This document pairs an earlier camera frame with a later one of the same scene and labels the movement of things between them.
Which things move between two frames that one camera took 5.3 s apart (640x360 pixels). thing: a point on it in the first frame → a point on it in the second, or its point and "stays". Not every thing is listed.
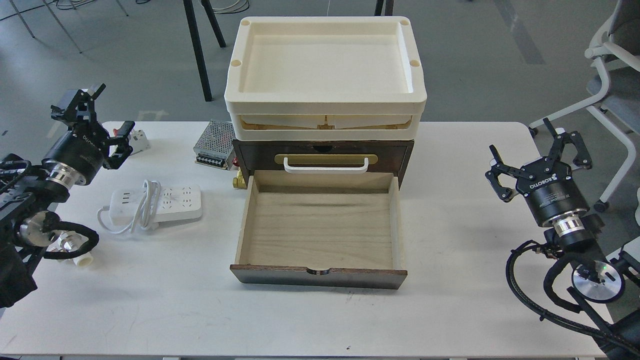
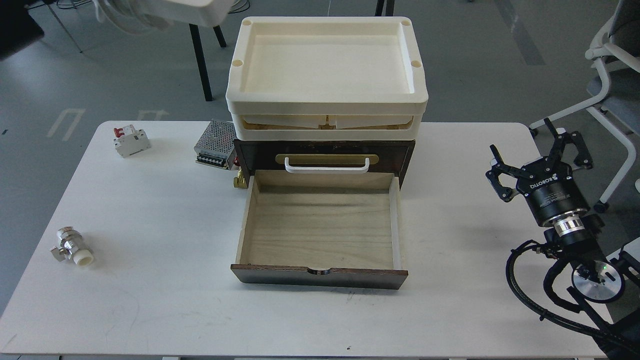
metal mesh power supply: (215, 147) stays
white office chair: (618, 52) stays
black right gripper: (550, 194) stays
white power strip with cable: (135, 208) → (148, 17)
